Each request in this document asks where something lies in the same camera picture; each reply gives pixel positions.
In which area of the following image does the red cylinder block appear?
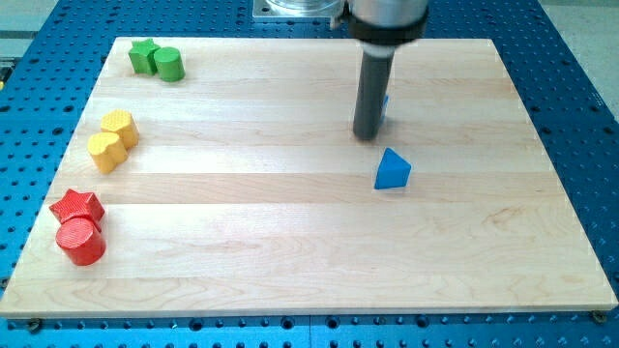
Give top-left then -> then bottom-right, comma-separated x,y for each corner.
55,217 -> 106,266

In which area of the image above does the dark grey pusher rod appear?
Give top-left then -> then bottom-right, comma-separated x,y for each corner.
352,51 -> 394,141

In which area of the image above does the yellow heart block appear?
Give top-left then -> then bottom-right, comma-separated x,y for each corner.
87,132 -> 129,174

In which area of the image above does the right board corner clamp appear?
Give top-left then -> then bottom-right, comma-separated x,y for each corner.
590,310 -> 607,325

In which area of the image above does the green star block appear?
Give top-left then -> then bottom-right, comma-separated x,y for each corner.
129,39 -> 161,75

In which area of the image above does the yellow hexagon block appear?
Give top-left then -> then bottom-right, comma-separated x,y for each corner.
101,109 -> 139,149

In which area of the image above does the blue triangular prism block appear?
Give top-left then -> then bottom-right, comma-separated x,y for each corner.
374,148 -> 412,189

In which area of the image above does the red star block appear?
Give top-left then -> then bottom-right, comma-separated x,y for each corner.
49,188 -> 105,232

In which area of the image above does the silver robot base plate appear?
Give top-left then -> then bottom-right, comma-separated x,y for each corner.
252,0 -> 343,20

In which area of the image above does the board corner clamp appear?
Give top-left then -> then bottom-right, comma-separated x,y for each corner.
590,310 -> 607,325
25,318 -> 44,334

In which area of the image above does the left board corner clamp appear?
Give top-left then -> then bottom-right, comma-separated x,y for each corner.
25,318 -> 44,334

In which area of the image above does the light wooden board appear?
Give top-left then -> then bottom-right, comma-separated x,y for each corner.
1,37 -> 617,318

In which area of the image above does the blue cube block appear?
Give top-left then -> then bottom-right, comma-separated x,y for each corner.
379,95 -> 389,126

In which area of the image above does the green cylinder block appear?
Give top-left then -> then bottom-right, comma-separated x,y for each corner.
154,46 -> 186,82

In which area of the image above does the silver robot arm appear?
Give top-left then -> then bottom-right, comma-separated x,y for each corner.
330,0 -> 429,58

